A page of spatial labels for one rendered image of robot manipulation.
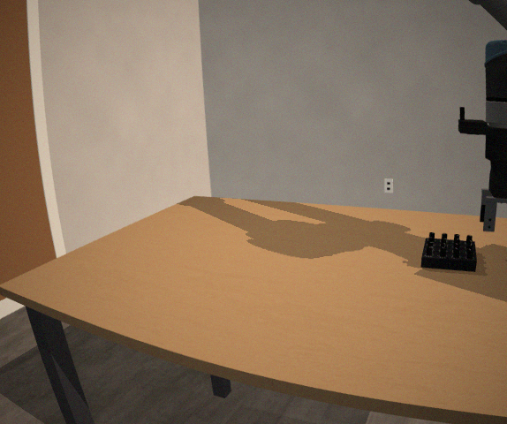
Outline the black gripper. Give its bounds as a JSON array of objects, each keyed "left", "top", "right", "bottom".
[{"left": 458, "top": 101, "right": 507, "bottom": 231}]

